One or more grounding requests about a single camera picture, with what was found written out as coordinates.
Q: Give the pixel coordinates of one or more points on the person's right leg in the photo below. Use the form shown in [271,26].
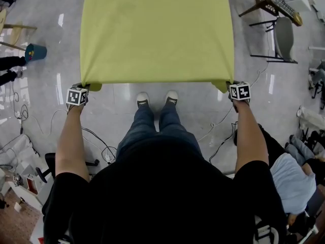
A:
[172,126]

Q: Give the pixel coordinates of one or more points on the white power strip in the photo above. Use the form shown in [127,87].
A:
[17,114]

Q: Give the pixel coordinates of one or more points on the person's black shirt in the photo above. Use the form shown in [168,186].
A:
[162,199]

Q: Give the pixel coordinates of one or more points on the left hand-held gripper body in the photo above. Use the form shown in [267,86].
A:
[76,96]

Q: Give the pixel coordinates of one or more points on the brown perforated metal table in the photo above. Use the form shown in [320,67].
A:
[281,4]

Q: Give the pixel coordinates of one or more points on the person's right shoe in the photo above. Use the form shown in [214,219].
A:
[171,95]

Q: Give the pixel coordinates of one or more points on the round wooden table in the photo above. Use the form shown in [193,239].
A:
[2,20]

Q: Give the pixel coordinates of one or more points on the person's leg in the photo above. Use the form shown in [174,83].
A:
[172,126]
[142,128]

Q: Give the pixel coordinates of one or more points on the person's left leg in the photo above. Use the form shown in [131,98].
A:
[142,128]

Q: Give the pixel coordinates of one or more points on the person's shoe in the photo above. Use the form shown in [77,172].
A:
[171,95]
[143,98]

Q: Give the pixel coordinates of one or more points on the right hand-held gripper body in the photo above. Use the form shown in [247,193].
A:
[240,91]

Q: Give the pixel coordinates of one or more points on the yellow-green tablecloth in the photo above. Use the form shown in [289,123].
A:
[155,34]

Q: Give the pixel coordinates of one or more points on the person's left forearm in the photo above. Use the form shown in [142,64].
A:
[71,141]

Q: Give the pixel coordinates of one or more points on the red and white box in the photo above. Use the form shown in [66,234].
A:
[31,185]

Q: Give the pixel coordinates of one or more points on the person's right forearm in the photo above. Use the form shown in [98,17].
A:
[250,141]

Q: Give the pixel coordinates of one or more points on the person's left shoe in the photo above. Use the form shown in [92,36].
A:
[143,98]

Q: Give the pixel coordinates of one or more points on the teal waste bin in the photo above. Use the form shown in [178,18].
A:
[38,53]

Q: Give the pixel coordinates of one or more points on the black office chair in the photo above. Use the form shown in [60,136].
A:
[49,159]

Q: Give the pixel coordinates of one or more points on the grey chair with black frame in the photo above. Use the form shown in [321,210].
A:
[284,37]

